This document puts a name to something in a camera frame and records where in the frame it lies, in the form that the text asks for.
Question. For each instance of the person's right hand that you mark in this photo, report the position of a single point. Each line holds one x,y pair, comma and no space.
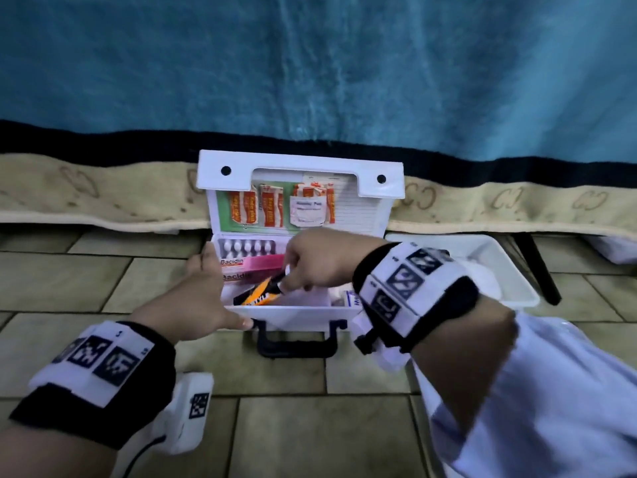
328,258

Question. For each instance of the beige patterned mattress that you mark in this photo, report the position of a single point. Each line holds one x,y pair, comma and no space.
99,194

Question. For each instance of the person's right fingers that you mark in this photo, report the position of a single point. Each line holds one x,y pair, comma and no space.
294,271

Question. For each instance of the orange black packet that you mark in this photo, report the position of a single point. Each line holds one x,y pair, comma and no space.
259,293

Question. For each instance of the light blue shirt sleeve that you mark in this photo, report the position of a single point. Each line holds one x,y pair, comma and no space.
552,398

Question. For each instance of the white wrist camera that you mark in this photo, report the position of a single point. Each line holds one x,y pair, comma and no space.
186,413
385,350

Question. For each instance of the small blue white box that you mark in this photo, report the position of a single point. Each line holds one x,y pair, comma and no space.
352,299

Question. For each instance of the person's right forearm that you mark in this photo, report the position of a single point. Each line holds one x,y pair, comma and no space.
463,353

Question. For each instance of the person's left forearm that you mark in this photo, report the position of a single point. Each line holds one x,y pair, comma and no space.
45,455

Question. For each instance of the black furniture leg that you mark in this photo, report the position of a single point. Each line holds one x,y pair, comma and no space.
540,271

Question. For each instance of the orange bandage packet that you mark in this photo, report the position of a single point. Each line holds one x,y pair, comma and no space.
271,206
244,208
311,190

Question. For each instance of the black white marker wristband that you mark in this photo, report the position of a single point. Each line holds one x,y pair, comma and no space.
413,288
99,373

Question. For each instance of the white cloth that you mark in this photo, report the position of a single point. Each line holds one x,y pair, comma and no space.
614,248

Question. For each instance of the white pill blister pack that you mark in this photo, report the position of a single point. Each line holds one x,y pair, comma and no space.
246,247

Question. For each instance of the person's left thumb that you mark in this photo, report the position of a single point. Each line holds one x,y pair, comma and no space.
238,323

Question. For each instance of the pink white ointment box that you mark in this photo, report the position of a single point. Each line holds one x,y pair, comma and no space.
239,277

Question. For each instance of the white first aid box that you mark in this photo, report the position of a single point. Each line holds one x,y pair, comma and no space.
298,316

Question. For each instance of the person's left hand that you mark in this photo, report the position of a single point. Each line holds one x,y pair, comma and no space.
191,306

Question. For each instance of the white pad packet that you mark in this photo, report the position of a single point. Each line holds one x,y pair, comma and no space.
307,211

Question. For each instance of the green card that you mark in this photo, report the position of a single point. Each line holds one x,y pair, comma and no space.
224,214

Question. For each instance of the white plastic tray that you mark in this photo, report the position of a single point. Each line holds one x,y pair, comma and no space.
512,281

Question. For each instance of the blue fleece blanket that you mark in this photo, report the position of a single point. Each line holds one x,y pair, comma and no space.
318,69

